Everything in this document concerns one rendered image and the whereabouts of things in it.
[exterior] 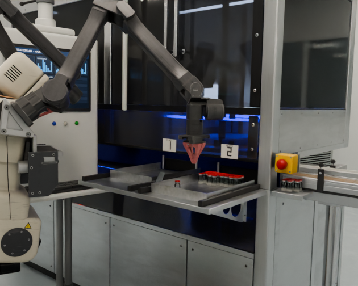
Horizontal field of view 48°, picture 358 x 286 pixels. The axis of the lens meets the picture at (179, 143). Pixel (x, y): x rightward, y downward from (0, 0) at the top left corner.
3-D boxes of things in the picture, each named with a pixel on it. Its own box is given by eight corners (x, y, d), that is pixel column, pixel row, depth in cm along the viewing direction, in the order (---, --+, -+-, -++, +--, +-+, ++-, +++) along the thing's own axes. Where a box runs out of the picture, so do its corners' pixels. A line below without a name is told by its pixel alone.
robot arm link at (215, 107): (186, 92, 144) (190, 81, 136) (216, 92, 146) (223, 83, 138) (187, 123, 141) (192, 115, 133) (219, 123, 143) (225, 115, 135)
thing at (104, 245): (113, 232, 376) (113, 139, 368) (338, 306, 246) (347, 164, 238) (11, 264, 299) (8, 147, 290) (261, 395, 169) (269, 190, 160)
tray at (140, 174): (159, 168, 209) (159, 162, 208) (200, 175, 192) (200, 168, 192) (109, 177, 182) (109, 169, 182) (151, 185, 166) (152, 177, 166)
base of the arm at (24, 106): (7, 104, 131) (11, 104, 120) (28, 89, 133) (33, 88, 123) (25, 125, 134) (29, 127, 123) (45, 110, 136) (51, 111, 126)
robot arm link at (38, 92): (32, 101, 132) (29, 94, 127) (58, 83, 136) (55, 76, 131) (50, 121, 132) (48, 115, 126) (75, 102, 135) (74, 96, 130)
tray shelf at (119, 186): (153, 171, 212) (153, 167, 212) (275, 191, 168) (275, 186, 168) (78, 184, 175) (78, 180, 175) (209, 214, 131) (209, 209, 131)
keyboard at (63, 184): (91, 182, 208) (91, 177, 207) (105, 186, 197) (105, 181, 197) (12, 192, 182) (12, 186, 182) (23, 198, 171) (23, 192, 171)
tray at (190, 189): (202, 180, 180) (202, 172, 180) (254, 188, 164) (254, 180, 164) (150, 192, 154) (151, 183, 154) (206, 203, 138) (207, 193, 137)
